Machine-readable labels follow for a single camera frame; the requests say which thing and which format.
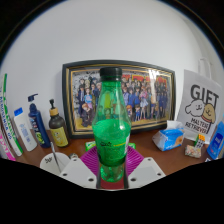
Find white green shuttlecock tube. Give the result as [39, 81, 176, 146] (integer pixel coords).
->
[0, 73, 24, 157]

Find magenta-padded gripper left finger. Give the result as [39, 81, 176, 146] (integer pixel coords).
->
[59, 145, 102, 190]

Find framed group photo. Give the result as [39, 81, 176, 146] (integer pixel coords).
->
[61, 59, 177, 140]

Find blue detergent bottle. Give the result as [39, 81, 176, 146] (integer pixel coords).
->
[206, 114, 224, 160]

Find small patterned box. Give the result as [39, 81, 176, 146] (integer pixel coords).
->
[184, 144, 203, 159]

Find blue tissue pack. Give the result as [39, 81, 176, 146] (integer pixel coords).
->
[152, 120, 185, 152]

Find brown pump bottle yellow label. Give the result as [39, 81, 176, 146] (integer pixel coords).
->
[48, 98, 70, 148]

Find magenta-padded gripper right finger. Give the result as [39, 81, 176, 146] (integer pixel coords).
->
[123, 145, 167, 190]

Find white spoon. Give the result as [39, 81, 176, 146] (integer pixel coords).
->
[49, 141, 62, 174]

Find white bottle with blue cap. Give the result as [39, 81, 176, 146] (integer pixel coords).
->
[13, 107, 38, 152]

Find dark floral paper cup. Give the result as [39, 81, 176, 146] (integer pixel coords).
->
[39, 151, 72, 176]

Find green plastic drink bottle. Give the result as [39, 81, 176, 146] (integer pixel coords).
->
[91, 67, 133, 183]

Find dark blue pump bottle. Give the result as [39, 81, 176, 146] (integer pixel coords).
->
[27, 93, 52, 149]

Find white paper gift bag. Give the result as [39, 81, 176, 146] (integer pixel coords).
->
[176, 58, 224, 144]

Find pink shuttlecock tube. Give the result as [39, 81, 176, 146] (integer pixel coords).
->
[0, 124, 17, 162]

